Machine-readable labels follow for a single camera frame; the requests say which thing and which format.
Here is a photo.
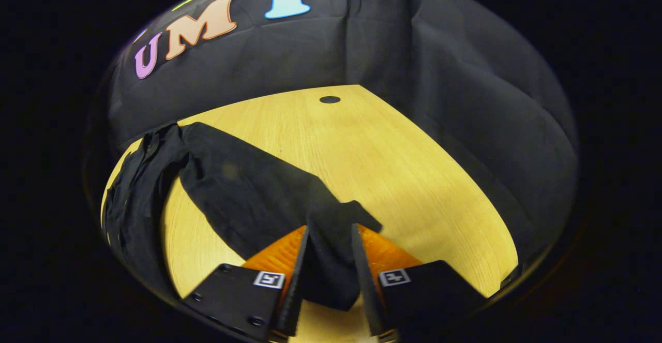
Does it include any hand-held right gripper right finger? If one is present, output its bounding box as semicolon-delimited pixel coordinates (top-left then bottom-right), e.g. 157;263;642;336
352;223;489;338

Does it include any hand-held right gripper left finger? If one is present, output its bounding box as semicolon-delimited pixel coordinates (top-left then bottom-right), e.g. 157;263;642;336
182;224;311;341

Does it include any black coat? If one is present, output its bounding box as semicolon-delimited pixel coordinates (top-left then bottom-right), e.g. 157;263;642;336
102;122;383;311

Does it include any black chair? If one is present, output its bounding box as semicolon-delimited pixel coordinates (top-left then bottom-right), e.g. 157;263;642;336
499;263;528;289

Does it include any black backdrop cloth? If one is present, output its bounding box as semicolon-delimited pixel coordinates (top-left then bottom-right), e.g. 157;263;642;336
106;0;579;276

